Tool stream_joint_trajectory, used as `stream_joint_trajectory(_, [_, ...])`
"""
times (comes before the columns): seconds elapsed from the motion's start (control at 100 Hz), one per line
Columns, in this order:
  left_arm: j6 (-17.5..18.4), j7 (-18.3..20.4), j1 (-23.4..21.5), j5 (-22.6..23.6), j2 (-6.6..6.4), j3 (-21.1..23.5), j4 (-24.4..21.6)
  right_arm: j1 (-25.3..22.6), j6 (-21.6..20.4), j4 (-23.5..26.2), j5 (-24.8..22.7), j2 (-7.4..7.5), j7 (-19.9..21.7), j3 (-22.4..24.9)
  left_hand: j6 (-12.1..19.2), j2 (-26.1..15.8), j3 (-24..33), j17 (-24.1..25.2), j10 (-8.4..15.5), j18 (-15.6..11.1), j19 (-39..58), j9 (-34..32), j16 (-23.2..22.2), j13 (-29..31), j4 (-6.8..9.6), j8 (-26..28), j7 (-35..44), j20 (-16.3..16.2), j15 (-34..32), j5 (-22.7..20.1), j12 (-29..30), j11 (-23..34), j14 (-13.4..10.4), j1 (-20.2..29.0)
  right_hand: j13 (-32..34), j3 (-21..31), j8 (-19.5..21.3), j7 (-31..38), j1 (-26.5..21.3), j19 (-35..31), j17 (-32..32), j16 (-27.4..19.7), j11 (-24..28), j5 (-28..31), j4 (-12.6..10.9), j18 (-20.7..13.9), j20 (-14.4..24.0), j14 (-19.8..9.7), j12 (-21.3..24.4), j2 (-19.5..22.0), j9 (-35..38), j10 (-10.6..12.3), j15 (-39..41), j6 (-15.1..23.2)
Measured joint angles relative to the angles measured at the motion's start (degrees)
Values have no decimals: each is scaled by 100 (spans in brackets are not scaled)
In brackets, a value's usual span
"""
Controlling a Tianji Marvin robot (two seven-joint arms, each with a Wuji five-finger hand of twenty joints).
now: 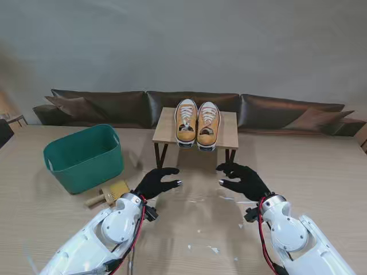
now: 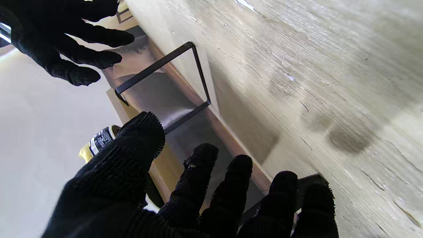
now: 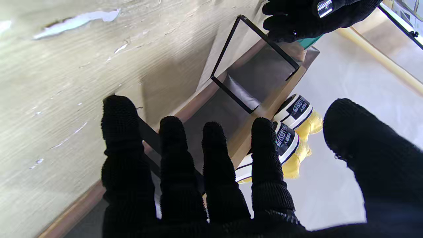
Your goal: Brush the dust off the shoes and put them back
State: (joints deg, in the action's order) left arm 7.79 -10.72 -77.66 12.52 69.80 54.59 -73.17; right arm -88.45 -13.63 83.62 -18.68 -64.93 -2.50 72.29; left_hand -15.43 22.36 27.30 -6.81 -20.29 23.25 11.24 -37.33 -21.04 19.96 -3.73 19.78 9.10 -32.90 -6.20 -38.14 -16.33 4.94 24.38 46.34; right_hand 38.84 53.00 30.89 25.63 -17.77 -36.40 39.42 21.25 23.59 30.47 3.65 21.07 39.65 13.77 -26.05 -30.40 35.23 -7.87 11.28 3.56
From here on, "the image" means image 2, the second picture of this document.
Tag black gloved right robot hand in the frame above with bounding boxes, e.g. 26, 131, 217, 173
0, 0, 135, 86

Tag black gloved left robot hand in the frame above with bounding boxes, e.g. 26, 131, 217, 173
41, 111, 339, 238

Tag yellow canvas sneaker white laces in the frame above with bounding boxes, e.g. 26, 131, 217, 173
79, 125, 122, 164

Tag small wooden table black legs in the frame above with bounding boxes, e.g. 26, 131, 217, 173
106, 41, 328, 226

